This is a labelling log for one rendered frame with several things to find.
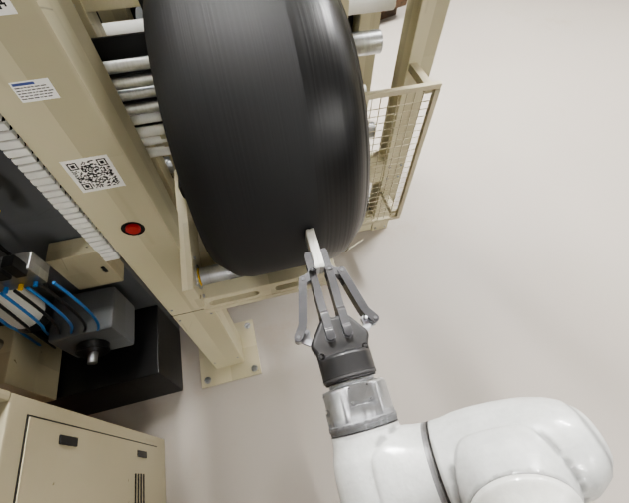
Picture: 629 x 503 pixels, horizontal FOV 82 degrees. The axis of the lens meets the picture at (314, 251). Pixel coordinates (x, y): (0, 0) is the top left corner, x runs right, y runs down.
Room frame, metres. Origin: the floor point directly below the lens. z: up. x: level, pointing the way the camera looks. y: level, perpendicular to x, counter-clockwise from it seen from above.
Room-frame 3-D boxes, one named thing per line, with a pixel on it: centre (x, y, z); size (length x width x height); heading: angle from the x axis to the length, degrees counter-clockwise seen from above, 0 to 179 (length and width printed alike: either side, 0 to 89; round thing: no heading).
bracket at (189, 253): (0.56, 0.33, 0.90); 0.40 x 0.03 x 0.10; 15
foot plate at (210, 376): (0.52, 0.40, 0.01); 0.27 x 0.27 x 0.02; 15
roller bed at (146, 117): (0.92, 0.47, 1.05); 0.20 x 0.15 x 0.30; 105
